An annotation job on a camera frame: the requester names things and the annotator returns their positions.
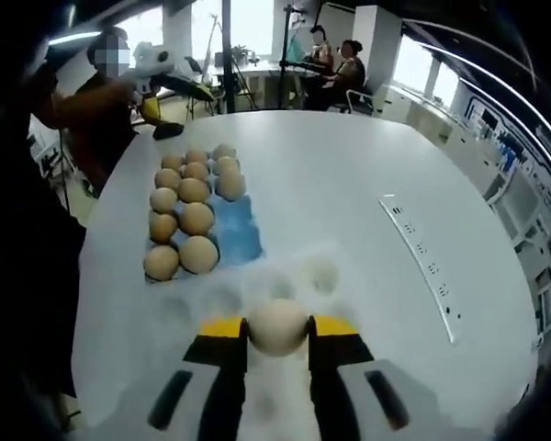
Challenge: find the person's left hand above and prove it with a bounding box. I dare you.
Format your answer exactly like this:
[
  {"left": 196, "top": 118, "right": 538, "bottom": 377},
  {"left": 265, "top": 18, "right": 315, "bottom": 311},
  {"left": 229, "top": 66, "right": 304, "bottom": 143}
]
[{"left": 118, "top": 76, "right": 143, "bottom": 101}]

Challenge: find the small black object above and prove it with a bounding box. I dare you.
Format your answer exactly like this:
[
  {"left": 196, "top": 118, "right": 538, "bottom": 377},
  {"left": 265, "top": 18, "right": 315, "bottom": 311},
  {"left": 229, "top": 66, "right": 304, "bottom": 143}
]
[{"left": 151, "top": 121, "right": 186, "bottom": 141}]

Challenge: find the blue egg tray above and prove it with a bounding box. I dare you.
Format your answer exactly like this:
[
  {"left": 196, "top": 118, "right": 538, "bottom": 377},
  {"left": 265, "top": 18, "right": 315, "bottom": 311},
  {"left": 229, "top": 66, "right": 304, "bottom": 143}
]
[{"left": 142, "top": 142, "right": 264, "bottom": 284}]

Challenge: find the white cabinet row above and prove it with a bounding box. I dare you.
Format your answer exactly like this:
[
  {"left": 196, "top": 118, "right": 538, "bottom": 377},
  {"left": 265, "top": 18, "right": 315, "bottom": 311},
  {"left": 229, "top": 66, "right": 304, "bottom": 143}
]
[{"left": 385, "top": 86, "right": 492, "bottom": 185}]

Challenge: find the white office chair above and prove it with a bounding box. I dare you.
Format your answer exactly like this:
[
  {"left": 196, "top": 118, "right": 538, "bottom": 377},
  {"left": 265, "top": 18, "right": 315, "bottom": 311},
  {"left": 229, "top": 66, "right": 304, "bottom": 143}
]
[{"left": 344, "top": 87, "right": 378, "bottom": 116}]

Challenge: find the person's head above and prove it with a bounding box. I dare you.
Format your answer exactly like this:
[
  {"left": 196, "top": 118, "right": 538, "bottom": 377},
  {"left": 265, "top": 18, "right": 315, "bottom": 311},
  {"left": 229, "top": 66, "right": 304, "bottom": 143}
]
[{"left": 85, "top": 26, "right": 132, "bottom": 70}]

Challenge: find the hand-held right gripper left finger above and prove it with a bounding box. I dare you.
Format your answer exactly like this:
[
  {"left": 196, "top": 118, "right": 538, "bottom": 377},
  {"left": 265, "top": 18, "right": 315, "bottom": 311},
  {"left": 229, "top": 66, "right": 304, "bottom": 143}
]
[{"left": 114, "top": 314, "right": 252, "bottom": 441}]

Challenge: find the blue trimmed display wall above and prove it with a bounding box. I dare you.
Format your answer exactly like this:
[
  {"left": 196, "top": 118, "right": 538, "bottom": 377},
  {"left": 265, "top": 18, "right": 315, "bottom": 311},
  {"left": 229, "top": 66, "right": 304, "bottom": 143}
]
[{"left": 458, "top": 86, "right": 551, "bottom": 221}]

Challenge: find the white power socket strip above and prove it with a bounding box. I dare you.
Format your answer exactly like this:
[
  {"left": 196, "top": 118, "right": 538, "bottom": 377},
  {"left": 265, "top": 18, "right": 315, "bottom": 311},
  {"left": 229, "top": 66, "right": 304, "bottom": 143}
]
[{"left": 377, "top": 193, "right": 463, "bottom": 345}]

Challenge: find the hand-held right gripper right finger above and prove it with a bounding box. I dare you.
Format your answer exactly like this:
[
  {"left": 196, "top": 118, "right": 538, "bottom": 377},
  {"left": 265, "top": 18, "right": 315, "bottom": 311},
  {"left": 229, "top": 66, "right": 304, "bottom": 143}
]
[{"left": 306, "top": 313, "right": 446, "bottom": 441}]

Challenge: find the white square pillar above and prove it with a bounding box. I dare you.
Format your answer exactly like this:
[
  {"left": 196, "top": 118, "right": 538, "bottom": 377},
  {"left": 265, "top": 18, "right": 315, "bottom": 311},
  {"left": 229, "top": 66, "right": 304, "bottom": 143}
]
[{"left": 353, "top": 3, "right": 404, "bottom": 109}]

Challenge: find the white table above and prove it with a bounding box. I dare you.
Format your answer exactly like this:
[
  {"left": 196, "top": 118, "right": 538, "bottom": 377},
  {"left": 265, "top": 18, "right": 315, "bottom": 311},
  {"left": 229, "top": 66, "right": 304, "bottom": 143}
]
[{"left": 71, "top": 108, "right": 541, "bottom": 441}]

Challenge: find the white background desk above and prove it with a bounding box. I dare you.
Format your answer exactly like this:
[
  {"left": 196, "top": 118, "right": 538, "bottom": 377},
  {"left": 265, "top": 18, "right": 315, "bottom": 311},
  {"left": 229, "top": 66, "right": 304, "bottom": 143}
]
[{"left": 210, "top": 62, "right": 313, "bottom": 112}]

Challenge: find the white foam egg tray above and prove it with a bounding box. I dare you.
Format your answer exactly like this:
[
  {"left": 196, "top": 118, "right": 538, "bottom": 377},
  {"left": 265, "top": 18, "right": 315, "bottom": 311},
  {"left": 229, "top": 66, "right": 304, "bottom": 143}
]
[{"left": 132, "top": 243, "right": 368, "bottom": 441}]

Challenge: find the person's dark clothed torso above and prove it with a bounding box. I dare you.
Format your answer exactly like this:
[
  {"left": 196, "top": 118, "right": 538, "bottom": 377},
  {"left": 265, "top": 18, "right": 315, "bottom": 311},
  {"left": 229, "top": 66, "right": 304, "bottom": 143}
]
[{"left": 0, "top": 91, "right": 139, "bottom": 414}]

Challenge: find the cluster of brown eggs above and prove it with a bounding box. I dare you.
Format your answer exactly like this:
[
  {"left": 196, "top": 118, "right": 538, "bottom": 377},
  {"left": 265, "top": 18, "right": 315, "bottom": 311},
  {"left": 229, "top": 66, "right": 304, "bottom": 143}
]
[{"left": 142, "top": 142, "right": 247, "bottom": 282}]

